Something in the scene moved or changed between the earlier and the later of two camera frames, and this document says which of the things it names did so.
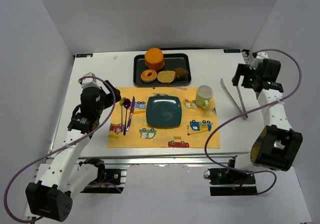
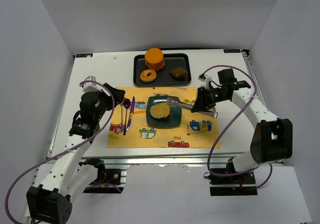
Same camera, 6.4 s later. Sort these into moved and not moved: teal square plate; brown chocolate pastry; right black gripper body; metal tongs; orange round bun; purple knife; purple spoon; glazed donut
Moved: right black gripper body; metal tongs
Not moved: teal square plate; brown chocolate pastry; glazed donut; orange round bun; purple knife; purple spoon
